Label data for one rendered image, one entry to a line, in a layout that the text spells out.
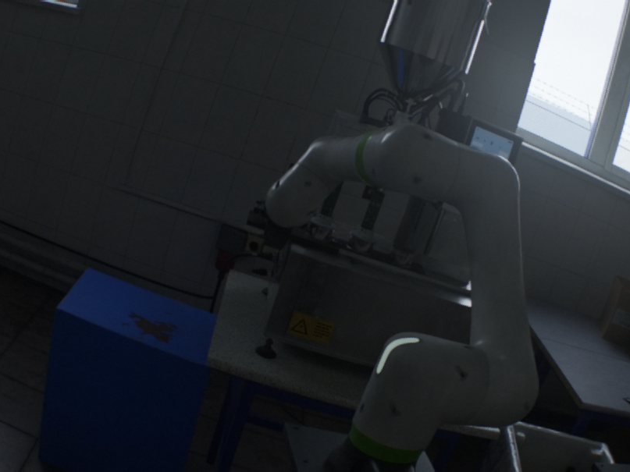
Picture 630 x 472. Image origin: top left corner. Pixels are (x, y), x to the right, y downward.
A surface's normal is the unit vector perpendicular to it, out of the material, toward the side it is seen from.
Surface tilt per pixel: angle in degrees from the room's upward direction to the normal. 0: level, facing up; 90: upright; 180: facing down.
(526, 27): 90
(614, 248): 90
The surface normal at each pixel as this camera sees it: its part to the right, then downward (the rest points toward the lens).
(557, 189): 0.04, 0.25
